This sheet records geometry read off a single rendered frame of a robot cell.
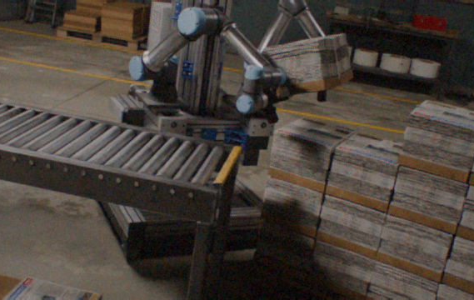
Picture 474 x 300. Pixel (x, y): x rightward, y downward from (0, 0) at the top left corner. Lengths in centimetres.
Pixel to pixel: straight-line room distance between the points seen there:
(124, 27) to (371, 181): 643
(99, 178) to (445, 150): 137
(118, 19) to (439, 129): 667
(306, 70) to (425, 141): 59
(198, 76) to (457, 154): 136
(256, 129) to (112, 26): 584
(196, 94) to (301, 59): 71
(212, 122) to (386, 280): 117
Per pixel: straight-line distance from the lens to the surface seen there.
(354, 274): 286
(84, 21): 891
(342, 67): 292
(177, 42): 273
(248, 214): 331
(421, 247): 272
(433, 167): 260
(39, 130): 253
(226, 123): 319
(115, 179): 214
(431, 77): 880
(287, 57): 275
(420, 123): 257
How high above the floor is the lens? 160
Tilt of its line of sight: 19 degrees down
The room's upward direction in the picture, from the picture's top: 9 degrees clockwise
